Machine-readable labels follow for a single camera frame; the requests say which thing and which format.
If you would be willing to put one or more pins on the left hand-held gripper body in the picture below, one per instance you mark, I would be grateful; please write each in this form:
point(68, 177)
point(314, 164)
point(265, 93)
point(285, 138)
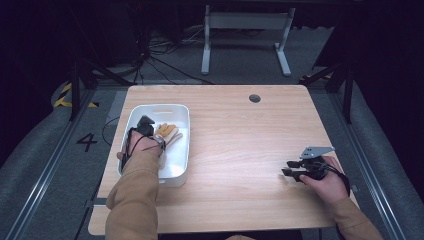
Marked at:
point(148, 131)

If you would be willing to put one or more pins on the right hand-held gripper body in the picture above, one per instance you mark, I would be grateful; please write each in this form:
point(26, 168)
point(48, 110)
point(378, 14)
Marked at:
point(315, 168)

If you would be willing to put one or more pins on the beige glove with orange fingers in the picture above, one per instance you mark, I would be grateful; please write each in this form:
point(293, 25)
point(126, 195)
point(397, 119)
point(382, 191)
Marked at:
point(168, 131)

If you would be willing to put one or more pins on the white plastic bin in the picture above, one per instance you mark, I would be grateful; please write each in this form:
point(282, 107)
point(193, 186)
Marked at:
point(178, 156)

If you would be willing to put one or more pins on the person's left hand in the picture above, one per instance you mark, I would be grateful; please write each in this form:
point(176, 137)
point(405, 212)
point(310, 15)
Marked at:
point(141, 146)

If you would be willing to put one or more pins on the person's right hand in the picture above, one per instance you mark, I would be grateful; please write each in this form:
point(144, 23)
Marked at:
point(331, 186)

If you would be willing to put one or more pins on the metal table clamp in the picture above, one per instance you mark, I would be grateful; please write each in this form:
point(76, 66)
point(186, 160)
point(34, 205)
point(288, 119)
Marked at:
point(95, 202)
point(354, 188)

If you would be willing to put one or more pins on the grey table grommet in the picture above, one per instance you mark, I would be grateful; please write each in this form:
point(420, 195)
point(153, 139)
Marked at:
point(254, 98)

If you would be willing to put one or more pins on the black metal stand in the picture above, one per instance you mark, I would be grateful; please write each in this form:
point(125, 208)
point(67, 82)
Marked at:
point(76, 90)
point(348, 93)

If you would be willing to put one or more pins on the person's tan clothing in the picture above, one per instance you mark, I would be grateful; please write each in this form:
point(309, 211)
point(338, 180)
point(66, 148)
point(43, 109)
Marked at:
point(238, 238)

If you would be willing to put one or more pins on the black and yellow tape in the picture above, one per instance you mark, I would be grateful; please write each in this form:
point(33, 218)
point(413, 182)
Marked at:
point(63, 100)

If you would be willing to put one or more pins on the white metal stand frame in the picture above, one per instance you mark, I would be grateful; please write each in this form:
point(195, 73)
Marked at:
point(246, 20)

